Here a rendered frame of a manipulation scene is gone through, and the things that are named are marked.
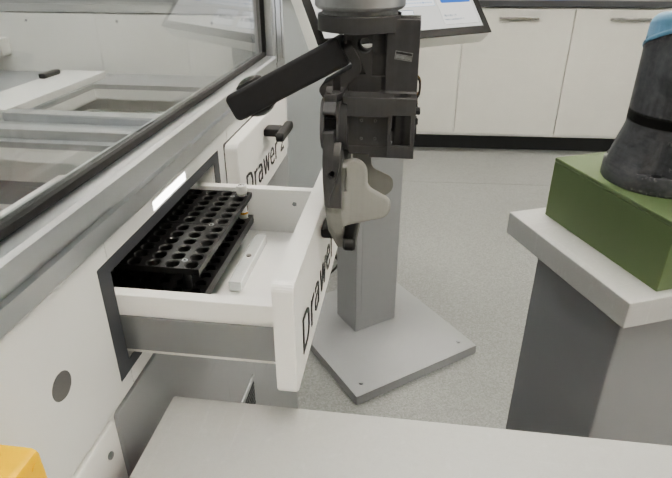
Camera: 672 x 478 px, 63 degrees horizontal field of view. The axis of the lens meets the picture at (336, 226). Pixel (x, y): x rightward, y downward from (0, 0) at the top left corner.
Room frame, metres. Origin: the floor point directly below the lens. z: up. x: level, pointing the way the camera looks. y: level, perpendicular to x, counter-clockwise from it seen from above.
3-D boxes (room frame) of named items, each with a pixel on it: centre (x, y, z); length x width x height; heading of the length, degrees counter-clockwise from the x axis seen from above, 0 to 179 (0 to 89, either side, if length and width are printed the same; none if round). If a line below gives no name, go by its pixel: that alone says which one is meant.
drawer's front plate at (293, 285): (0.49, 0.02, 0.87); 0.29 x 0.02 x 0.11; 172
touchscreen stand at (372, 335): (1.49, -0.13, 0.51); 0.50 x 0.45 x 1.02; 30
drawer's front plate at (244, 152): (0.82, 0.12, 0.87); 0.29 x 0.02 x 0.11; 172
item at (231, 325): (0.52, 0.23, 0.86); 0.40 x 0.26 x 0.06; 82
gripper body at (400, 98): (0.49, -0.03, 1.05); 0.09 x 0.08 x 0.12; 82
